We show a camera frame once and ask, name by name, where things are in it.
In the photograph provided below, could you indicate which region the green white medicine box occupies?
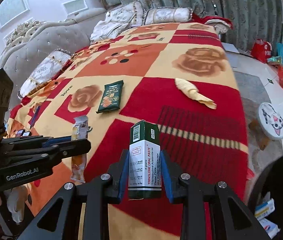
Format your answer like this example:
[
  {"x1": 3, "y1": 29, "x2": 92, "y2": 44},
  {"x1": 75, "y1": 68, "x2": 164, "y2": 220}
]
[{"x1": 128, "y1": 120, "x2": 161, "y2": 200}]

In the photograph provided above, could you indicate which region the left gloved hand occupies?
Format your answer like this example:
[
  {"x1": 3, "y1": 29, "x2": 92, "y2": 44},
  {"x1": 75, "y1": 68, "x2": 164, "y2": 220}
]
[{"x1": 0, "y1": 185, "x2": 28, "y2": 224}]

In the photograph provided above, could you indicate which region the cat face round stool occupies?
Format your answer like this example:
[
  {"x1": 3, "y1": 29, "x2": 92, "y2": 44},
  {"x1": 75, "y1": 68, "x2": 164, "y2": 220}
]
[{"x1": 248, "y1": 102, "x2": 283, "y2": 151}]

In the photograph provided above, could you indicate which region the grey tufted headboard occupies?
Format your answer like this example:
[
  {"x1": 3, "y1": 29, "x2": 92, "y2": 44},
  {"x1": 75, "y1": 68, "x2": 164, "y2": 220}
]
[{"x1": 0, "y1": 8, "x2": 106, "y2": 110}]

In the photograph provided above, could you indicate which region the green snack packet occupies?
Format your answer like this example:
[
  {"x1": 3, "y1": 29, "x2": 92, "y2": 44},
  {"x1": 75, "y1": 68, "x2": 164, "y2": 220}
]
[{"x1": 96, "y1": 80, "x2": 124, "y2": 114}]

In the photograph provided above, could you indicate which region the grey floor rug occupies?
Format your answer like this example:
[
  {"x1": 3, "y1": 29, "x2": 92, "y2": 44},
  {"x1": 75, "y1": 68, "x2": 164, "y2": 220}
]
[{"x1": 234, "y1": 72, "x2": 283, "y2": 174}]

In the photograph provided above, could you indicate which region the beige twisted paper wrapper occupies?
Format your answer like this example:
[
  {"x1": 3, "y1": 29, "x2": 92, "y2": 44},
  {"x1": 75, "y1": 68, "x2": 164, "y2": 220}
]
[{"x1": 174, "y1": 78, "x2": 217, "y2": 109}]

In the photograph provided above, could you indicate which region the red orange patterned blanket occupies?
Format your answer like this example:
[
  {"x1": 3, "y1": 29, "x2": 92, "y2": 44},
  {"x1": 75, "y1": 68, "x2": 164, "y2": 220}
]
[{"x1": 5, "y1": 22, "x2": 249, "y2": 240}]

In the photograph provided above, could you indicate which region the red gift bag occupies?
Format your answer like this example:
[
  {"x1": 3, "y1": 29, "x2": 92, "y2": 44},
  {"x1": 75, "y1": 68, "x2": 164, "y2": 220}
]
[{"x1": 251, "y1": 39, "x2": 272, "y2": 63}]

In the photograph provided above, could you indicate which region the white embroidered pillow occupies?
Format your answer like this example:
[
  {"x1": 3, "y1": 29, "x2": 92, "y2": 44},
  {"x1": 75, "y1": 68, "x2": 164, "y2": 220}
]
[
  {"x1": 143, "y1": 7, "x2": 193, "y2": 25},
  {"x1": 105, "y1": 1, "x2": 144, "y2": 26}
]

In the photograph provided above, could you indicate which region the green patterned curtain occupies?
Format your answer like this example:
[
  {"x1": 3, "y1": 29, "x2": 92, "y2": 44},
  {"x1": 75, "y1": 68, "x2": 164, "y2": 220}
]
[{"x1": 99, "y1": 0, "x2": 282, "y2": 50}]

